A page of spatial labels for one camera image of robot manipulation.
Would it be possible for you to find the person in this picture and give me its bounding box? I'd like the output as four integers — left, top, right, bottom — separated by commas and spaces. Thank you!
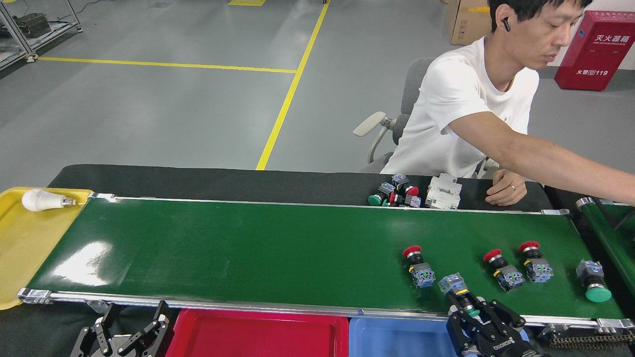
381, 0, 635, 207

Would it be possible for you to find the blue plastic bin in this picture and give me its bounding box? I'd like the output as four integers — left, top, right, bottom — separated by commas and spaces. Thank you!
348, 317, 531, 357

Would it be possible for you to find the dark metal box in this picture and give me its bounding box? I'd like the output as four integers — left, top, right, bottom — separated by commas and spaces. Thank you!
15, 12, 53, 39

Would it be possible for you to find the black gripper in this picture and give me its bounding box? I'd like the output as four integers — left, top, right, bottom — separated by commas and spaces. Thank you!
445, 297, 542, 357

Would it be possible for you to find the green conveyor belt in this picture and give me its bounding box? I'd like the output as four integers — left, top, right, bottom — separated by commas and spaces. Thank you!
17, 192, 635, 330
575, 197, 635, 298

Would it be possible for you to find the red fire extinguisher box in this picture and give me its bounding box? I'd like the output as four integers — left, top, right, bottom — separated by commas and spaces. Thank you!
554, 10, 635, 92

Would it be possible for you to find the yellow push button switch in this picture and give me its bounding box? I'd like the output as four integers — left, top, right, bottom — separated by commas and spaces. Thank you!
439, 273, 481, 318

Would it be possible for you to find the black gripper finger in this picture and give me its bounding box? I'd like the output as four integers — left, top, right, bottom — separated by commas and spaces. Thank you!
69, 303, 122, 357
117, 300, 172, 357

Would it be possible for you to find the person's left hand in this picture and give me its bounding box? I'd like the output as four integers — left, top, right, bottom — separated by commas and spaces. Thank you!
485, 169, 529, 206

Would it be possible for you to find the white light bulb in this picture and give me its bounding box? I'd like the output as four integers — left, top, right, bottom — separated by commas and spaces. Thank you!
21, 189, 77, 212

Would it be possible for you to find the silver metal rack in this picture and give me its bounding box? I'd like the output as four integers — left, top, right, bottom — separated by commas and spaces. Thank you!
0, 0, 82, 70

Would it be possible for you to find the black cable drag chain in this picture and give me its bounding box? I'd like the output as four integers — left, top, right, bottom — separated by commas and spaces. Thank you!
548, 333, 635, 349

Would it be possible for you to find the grey office chair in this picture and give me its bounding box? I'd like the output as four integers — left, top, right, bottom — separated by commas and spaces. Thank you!
353, 57, 440, 174

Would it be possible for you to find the red plastic bin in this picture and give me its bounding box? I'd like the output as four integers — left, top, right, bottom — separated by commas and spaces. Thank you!
165, 308, 349, 357

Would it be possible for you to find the yellow plastic tray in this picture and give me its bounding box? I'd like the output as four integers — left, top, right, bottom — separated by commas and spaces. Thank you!
0, 187, 94, 310

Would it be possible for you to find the brown cardboard box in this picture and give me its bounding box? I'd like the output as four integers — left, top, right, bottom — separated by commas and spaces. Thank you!
445, 0, 492, 46

